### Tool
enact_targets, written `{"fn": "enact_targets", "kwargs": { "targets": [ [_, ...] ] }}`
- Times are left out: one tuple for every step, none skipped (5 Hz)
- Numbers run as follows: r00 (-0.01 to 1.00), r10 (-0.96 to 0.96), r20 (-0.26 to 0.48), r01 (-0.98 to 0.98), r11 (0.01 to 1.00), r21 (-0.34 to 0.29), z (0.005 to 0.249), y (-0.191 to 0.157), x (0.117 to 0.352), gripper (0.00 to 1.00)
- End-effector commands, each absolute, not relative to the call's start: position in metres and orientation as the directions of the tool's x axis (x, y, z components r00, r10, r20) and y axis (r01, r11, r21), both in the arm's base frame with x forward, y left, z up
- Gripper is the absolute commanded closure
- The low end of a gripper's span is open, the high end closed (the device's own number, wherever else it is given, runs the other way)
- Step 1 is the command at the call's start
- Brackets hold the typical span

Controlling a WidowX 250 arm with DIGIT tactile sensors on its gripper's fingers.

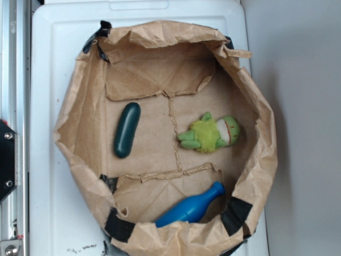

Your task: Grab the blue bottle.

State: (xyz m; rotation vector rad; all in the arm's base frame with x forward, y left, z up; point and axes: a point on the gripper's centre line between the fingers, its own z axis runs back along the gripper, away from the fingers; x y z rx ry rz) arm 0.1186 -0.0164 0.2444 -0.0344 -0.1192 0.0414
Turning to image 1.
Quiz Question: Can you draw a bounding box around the aluminium frame rail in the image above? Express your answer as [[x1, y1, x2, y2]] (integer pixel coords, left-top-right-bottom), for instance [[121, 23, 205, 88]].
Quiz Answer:
[[1, 1, 31, 255]]

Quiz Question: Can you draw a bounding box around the blue plastic bottle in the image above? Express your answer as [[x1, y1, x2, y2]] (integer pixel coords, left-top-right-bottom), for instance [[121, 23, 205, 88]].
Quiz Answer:
[[155, 181, 225, 228]]

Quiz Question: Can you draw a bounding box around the green plush frog toy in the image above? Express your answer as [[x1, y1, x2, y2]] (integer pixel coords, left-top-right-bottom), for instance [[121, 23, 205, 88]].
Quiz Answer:
[[177, 112, 240, 153]]

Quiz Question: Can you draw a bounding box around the brown paper bag liner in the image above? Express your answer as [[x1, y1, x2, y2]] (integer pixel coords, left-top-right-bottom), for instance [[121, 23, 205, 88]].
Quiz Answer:
[[54, 20, 278, 255]]

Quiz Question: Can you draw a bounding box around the dark green capsule toy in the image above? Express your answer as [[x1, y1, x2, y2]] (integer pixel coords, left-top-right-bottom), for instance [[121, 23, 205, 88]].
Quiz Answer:
[[113, 102, 141, 158]]

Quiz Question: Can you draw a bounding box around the black mounting bracket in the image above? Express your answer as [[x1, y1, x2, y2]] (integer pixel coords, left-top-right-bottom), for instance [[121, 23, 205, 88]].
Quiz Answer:
[[0, 120, 18, 203]]

